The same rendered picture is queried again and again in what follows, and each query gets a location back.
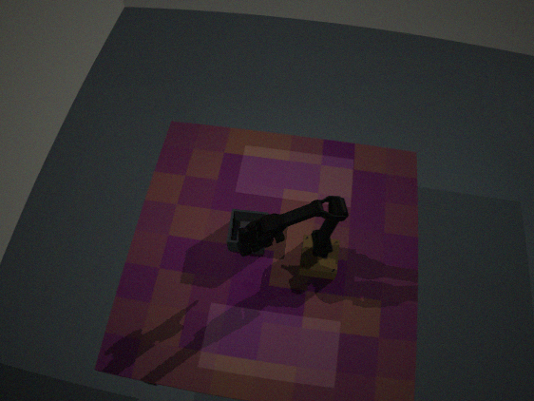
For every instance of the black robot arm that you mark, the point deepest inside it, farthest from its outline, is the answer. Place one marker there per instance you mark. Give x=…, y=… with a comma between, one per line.
x=270, y=226

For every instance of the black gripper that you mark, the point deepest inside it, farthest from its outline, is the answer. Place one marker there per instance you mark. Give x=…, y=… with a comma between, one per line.
x=245, y=250

